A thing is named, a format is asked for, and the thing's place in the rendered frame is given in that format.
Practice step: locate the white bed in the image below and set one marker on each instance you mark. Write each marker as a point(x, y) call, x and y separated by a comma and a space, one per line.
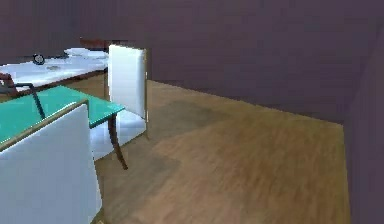
point(63, 68)

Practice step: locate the white chair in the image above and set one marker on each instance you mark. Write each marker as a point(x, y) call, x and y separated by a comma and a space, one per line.
point(46, 166)
point(126, 80)

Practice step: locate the white pillow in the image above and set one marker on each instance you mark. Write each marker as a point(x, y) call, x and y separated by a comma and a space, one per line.
point(86, 53)

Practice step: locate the green top table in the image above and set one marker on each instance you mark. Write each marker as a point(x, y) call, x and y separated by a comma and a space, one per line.
point(60, 103)

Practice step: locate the black round alarm clock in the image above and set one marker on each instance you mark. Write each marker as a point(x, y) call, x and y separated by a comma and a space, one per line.
point(38, 59)

